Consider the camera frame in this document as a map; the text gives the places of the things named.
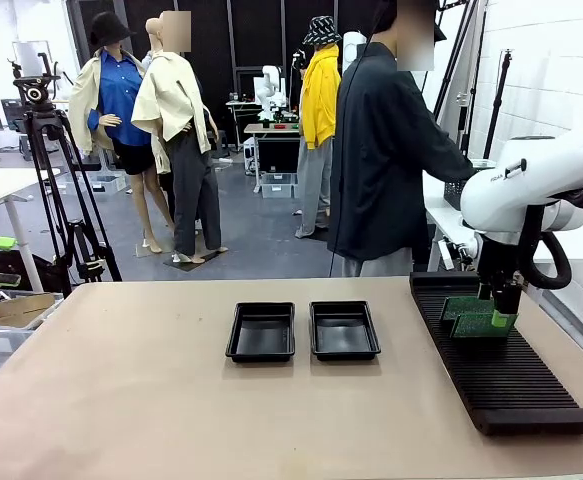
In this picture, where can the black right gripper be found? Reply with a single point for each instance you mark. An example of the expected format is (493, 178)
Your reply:
(498, 265)

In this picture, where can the black plastic ESD tray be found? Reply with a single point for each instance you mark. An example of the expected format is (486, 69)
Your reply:
(343, 340)
(261, 340)

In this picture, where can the person's right forearm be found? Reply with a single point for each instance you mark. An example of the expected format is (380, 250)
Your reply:
(446, 167)

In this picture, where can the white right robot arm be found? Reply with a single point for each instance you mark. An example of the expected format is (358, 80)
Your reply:
(521, 195)

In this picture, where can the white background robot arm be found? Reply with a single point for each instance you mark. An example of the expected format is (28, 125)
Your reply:
(271, 80)

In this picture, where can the black slotted board rack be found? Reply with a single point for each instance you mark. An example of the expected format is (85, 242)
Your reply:
(511, 380)

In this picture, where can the white side table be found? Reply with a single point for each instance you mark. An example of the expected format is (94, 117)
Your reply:
(436, 210)

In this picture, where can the black slanted pole stand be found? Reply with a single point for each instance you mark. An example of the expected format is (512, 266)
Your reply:
(466, 125)

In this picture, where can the black light stand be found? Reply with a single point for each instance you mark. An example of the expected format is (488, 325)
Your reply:
(496, 110)

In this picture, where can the person in black coat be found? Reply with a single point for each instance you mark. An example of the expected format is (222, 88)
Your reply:
(371, 150)

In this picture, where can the clear storage bin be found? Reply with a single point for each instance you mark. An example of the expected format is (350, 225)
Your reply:
(277, 190)

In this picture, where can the black cabinet under table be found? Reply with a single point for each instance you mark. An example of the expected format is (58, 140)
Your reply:
(278, 155)

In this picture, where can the mannequin in yellow hoodie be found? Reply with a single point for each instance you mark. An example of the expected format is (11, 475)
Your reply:
(318, 100)

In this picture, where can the background work table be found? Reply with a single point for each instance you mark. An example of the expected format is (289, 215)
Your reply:
(271, 129)

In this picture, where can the patterned bucket hat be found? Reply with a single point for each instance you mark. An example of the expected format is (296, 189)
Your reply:
(322, 30)

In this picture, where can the mannequin in cream jacket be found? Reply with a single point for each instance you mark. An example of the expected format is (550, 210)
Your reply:
(171, 100)

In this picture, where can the mannequin in blue shirt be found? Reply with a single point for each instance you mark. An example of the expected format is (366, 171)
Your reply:
(118, 100)

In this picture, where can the black brimmed hat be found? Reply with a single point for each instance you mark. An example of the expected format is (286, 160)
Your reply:
(108, 27)

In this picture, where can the brown cardboard box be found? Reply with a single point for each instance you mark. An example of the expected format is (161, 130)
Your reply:
(21, 306)

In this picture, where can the black equipment bag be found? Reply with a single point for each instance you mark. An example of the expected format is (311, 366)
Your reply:
(1, 262)

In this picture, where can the small green device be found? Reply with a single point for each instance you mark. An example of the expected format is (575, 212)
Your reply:
(1, 243)

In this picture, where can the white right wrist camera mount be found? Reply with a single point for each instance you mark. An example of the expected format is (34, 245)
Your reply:
(466, 250)

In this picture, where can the black camera tripod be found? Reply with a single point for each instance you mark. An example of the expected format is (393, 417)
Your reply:
(41, 120)

